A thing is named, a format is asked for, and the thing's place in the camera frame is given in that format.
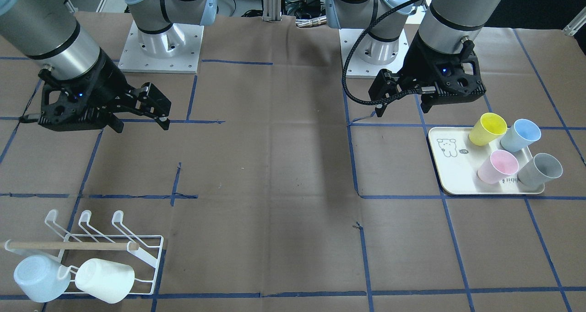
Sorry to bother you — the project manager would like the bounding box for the white wire cup rack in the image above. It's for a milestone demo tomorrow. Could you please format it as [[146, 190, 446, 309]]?
[[1, 209, 167, 296]]

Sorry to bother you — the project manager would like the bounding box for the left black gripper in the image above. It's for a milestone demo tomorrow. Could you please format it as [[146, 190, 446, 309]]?
[[399, 33, 486, 113]]

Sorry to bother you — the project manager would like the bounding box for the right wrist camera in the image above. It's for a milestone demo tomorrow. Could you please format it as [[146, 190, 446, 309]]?
[[131, 82, 172, 131]]

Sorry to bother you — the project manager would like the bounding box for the white ikea cup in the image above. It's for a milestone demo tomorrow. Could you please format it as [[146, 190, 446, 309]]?
[[75, 258, 135, 304]]

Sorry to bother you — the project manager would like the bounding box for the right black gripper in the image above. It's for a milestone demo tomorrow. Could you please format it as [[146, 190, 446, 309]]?
[[38, 51, 136, 134]]

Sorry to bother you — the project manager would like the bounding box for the grey ikea cup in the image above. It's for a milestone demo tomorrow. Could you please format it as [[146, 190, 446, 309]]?
[[517, 153, 563, 187]]

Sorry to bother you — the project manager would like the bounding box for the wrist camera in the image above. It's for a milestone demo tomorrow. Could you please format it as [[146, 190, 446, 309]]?
[[368, 68, 406, 117], [131, 82, 172, 131]]

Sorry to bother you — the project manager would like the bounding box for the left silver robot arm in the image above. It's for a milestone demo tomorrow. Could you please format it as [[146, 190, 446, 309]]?
[[325, 0, 501, 116]]

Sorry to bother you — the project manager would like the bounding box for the yellow ikea cup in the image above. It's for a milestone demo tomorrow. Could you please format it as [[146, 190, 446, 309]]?
[[468, 112, 507, 146]]

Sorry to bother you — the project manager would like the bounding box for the black braided cable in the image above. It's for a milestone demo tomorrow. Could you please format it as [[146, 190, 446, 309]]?
[[342, 0, 438, 105]]

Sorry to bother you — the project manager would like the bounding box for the beige cup tray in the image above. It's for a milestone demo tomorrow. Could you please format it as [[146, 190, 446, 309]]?
[[428, 127, 545, 195]]

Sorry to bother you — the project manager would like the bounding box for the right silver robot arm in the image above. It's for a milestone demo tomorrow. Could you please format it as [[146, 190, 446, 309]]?
[[1, 0, 217, 133]]

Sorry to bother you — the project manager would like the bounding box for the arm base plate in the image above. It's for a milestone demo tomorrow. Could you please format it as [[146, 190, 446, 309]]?
[[346, 30, 408, 79], [119, 23, 204, 74]]

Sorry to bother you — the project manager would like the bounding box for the aluminium frame post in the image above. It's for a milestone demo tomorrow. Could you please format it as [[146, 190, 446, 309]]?
[[261, 0, 284, 22]]

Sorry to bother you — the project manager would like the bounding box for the pink ikea cup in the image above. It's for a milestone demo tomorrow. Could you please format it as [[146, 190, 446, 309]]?
[[477, 149, 520, 185]]

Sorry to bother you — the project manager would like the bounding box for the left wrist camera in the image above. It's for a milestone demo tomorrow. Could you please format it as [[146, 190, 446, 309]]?
[[368, 68, 406, 117]]

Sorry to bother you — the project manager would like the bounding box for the light blue ikea cup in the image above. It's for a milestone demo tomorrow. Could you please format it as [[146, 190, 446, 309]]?
[[13, 254, 71, 303]]

